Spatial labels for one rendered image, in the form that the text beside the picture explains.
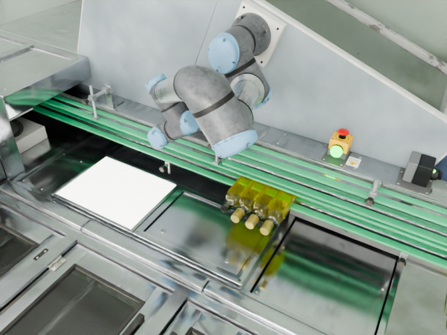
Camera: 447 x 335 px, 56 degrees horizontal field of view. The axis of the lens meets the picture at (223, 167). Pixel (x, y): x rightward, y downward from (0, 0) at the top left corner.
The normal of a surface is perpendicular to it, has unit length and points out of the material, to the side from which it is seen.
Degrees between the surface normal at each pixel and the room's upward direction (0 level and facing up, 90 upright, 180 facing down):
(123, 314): 90
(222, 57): 7
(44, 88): 90
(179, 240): 91
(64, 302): 90
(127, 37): 0
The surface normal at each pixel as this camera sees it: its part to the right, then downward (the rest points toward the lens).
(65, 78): 0.87, 0.32
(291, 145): 0.04, -0.79
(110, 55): -0.49, 0.52
